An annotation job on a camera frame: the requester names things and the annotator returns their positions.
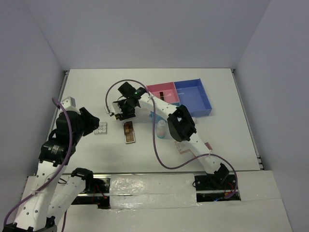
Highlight black gold lipstick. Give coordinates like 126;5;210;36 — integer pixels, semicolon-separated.
115;114;122;121
159;91;165;101

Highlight silver white pan palette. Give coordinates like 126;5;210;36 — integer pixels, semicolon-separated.
94;122;108;135

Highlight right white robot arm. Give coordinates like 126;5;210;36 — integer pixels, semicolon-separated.
112;79;229;189

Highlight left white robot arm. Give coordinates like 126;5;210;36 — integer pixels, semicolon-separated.
3;107;99;232

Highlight long brown eyeshadow palette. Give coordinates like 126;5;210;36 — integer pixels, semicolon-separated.
123;121;136;144

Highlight upright white pastel bottle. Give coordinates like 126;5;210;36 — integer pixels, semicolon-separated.
156;120;167;139

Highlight pink compact label up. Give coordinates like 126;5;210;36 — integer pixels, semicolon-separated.
175;142;191;154

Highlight pink blue purple organizer tray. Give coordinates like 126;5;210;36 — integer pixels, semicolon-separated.
147;79;212;117

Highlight pink blush palette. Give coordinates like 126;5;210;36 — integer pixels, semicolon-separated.
205;143;212;151

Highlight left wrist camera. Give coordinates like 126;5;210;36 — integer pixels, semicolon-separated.
61;97;76;110

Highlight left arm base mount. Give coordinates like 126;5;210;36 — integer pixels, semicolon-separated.
72;178;110;209

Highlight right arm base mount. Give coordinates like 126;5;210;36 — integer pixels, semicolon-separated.
192;174;240;203

